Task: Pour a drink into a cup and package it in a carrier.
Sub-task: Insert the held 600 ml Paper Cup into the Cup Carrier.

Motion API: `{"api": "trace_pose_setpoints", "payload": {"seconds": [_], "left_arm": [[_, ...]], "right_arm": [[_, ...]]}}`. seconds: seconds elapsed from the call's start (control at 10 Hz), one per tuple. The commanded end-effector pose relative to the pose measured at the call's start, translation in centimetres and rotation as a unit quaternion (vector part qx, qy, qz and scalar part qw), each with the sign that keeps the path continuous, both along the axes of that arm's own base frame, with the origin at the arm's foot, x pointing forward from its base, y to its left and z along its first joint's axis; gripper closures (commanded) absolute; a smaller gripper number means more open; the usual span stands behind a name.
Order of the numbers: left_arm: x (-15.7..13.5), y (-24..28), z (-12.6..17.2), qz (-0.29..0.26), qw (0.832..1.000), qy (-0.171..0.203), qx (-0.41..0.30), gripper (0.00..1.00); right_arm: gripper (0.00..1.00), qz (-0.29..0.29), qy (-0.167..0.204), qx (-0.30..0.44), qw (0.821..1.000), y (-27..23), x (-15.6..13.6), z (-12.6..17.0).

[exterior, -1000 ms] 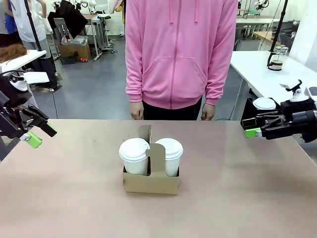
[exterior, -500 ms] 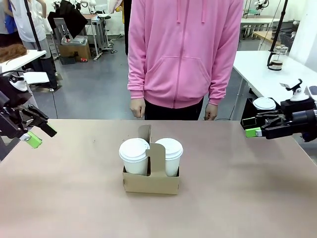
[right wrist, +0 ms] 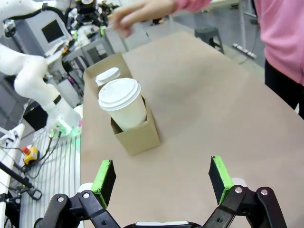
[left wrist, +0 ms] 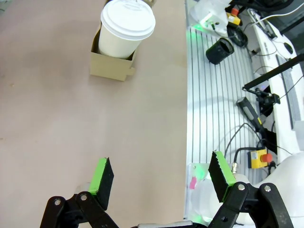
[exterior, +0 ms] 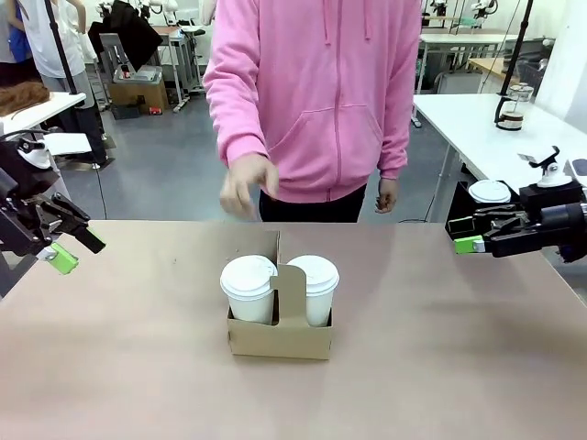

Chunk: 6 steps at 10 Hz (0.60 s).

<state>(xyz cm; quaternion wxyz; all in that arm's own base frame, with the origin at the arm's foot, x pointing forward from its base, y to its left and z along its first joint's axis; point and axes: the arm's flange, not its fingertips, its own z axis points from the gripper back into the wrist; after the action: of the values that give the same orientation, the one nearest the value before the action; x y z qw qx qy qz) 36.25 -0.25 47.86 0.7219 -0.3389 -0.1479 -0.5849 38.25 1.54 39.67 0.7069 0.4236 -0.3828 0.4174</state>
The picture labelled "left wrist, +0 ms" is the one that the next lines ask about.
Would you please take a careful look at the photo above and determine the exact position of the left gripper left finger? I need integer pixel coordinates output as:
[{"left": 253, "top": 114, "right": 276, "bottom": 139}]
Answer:
[{"left": 39, "top": 157, "right": 127, "bottom": 228}]

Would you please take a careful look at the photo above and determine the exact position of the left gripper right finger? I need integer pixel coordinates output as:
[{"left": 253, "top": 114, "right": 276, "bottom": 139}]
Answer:
[{"left": 208, "top": 150, "right": 294, "bottom": 228}]

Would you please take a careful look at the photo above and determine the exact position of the white paper cup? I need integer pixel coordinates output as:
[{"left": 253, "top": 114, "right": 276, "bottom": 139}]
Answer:
[{"left": 97, "top": 21, "right": 143, "bottom": 60}]

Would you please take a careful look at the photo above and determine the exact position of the white plastic cup lid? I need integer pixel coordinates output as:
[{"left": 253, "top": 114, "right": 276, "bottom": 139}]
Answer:
[{"left": 100, "top": 0, "right": 157, "bottom": 40}]

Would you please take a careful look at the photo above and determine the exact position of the yellow emergency stop button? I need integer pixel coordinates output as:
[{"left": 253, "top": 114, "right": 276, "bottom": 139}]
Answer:
[
  {"left": 225, "top": 8, "right": 243, "bottom": 27},
  {"left": 247, "top": 149, "right": 273, "bottom": 170}
]

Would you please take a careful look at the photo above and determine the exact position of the black handheld enabling device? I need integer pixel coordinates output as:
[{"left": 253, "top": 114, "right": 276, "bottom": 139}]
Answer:
[{"left": 236, "top": 96, "right": 266, "bottom": 134}]

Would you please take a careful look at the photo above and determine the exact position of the black stand pole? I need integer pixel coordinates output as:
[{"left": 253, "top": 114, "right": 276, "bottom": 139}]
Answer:
[{"left": 241, "top": 54, "right": 304, "bottom": 91}]

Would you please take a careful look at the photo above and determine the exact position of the black cylinder holder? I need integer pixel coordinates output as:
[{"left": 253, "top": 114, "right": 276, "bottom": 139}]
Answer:
[{"left": 205, "top": 37, "right": 235, "bottom": 66}]

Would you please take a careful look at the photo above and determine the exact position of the white operator desk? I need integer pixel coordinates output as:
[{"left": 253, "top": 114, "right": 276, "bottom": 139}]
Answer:
[{"left": 247, "top": 7, "right": 304, "bottom": 162}]

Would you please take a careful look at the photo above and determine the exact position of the black computer mouse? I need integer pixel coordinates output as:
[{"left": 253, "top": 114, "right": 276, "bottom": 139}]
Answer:
[{"left": 283, "top": 41, "right": 295, "bottom": 55}]

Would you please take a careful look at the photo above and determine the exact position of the black cable with metal plug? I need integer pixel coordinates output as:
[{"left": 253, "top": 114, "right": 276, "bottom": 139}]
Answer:
[{"left": 224, "top": 122, "right": 263, "bottom": 175}]

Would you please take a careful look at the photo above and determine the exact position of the ribbed aluminium base plate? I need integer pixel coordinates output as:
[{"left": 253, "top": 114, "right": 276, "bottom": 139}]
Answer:
[{"left": 183, "top": 23, "right": 281, "bottom": 222}]

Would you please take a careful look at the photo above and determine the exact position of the black camera clamp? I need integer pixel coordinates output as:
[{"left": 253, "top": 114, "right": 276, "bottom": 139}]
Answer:
[{"left": 255, "top": 87, "right": 281, "bottom": 113}]

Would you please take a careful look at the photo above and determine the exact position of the black coiled cable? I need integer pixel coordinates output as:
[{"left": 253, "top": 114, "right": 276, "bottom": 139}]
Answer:
[{"left": 226, "top": 23, "right": 249, "bottom": 48}]

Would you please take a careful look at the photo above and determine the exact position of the thin white cable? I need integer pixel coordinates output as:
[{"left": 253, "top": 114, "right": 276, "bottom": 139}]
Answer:
[{"left": 253, "top": 10, "right": 304, "bottom": 26}]

